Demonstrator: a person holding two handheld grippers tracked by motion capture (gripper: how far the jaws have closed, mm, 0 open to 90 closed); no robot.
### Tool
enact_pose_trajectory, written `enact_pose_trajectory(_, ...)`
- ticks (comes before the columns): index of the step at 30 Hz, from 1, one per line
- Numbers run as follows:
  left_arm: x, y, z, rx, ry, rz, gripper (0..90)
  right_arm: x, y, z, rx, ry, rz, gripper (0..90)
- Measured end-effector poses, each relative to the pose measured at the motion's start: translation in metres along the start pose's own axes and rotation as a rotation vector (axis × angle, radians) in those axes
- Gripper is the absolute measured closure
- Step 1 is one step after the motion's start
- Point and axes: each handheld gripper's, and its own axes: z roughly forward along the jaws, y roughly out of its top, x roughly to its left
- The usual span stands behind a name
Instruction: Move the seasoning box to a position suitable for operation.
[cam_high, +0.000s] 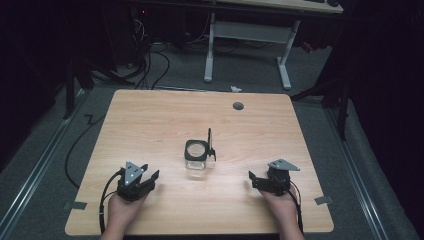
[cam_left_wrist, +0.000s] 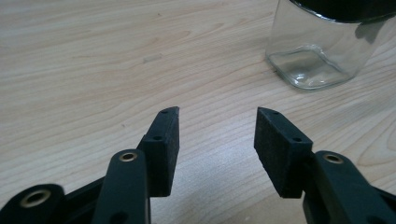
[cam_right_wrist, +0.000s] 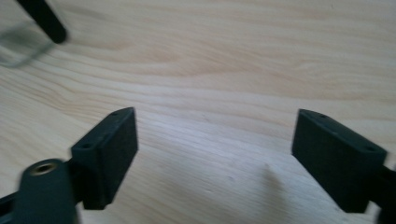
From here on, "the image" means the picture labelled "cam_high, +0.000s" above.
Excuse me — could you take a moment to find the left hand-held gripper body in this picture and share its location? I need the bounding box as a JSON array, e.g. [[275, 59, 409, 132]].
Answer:
[[116, 161, 152, 203]]

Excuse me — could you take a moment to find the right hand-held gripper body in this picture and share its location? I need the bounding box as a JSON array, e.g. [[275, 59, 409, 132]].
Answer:
[[262, 158, 301, 197]]

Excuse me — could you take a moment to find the person's right hand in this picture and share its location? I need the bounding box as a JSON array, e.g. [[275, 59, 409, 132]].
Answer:
[[263, 185, 300, 229]]

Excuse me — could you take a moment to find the person's left hand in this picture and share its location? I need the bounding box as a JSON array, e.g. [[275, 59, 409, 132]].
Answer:
[[107, 191, 148, 232]]

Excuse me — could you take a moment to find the grey tape piece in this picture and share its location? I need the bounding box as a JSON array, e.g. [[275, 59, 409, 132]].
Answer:
[[62, 200, 88, 211], [313, 195, 335, 206]]

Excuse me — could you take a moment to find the clear square jar black lid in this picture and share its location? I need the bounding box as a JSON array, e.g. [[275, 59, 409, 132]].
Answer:
[[183, 127, 217, 171]]

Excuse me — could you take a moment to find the black metal stand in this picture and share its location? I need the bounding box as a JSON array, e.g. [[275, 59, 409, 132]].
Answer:
[[62, 58, 136, 120], [289, 78, 352, 142]]

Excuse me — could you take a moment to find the white-legged wooden desk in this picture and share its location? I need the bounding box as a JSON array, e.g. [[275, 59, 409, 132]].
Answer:
[[202, 0, 345, 91]]

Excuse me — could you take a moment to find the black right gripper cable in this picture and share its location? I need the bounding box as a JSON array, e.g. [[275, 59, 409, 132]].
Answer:
[[288, 180, 305, 234]]

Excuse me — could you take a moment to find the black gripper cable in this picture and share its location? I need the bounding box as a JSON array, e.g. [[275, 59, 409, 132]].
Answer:
[[288, 180, 305, 234], [98, 167, 126, 235]]

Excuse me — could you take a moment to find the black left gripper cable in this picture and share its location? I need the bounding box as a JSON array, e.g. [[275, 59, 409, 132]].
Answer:
[[98, 167, 126, 235]]

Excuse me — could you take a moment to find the black floor cable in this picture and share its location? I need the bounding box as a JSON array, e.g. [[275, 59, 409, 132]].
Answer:
[[64, 113, 108, 190]]

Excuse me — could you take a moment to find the metal floor rail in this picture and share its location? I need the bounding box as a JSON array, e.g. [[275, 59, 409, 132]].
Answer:
[[0, 87, 92, 236], [324, 106, 391, 240]]

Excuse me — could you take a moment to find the bundle of black cables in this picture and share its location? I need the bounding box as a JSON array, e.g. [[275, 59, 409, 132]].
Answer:
[[128, 14, 172, 91]]

